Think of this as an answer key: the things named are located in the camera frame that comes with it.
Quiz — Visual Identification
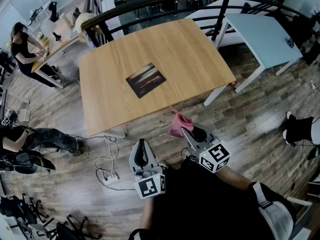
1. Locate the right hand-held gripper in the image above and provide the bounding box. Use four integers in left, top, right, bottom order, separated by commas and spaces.
181, 123, 232, 174

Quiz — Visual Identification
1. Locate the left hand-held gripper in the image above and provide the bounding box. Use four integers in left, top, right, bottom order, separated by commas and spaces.
129, 138, 166, 200

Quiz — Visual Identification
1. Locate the pink cloth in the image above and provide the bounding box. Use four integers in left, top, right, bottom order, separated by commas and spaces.
167, 106, 195, 139

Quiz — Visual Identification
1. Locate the dark printed mouse pad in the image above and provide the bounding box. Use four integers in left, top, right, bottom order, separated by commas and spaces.
125, 62, 167, 99

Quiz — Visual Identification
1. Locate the person's right forearm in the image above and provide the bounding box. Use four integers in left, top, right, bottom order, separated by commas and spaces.
214, 167, 253, 191

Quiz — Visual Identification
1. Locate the person's left forearm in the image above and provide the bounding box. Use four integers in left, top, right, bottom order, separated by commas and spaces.
138, 197, 155, 231

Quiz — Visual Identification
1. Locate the person's grey shoe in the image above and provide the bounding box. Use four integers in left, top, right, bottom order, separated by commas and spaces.
181, 148, 193, 161

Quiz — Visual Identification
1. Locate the person's black clothing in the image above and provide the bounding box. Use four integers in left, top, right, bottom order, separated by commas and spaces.
128, 158, 297, 240

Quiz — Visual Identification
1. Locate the wooden table with white legs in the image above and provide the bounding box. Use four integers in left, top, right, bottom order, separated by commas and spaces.
78, 18, 237, 139

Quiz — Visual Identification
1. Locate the black office chair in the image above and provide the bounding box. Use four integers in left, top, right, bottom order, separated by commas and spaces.
14, 193, 101, 240

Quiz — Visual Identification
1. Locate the light blue table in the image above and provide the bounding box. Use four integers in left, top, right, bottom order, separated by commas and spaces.
212, 13, 304, 94

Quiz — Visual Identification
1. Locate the wooden desk with white frame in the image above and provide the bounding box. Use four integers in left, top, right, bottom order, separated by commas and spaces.
31, 17, 83, 89

